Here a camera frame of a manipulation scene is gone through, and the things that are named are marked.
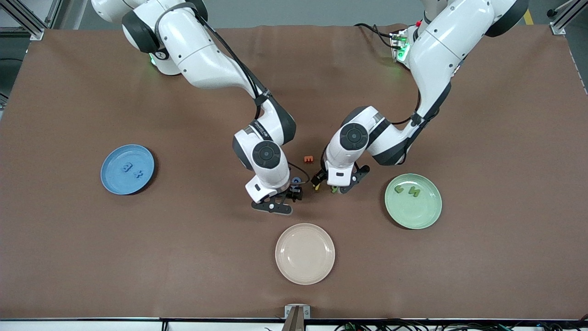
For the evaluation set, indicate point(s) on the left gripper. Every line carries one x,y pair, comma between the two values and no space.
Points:
319,177

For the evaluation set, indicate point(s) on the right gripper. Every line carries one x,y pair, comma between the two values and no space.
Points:
294,191

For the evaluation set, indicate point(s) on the green letter N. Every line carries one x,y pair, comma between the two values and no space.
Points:
414,191

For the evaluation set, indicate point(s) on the blue letter X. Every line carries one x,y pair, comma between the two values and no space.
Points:
138,174

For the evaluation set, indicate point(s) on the blue letter B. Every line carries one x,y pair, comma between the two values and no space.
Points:
127,168

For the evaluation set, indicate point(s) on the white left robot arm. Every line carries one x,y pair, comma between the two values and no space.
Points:
436,50

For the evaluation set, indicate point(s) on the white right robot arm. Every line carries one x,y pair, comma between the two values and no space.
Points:
206,59

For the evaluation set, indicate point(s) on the beige round plate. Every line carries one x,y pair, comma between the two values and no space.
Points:
305,253

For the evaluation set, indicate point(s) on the green round plate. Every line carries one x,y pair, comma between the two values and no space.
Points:
413,218

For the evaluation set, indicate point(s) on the brown table mat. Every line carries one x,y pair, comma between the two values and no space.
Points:
183,253

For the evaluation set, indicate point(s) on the blue round plate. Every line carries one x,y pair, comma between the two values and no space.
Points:
115,181

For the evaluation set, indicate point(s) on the grey metal camera bracket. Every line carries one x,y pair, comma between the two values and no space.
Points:
297,317

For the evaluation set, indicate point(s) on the white table front rail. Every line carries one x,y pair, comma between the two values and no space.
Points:
92,326

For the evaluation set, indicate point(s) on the aluminium frame post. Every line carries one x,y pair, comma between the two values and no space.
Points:
558,28
25,18

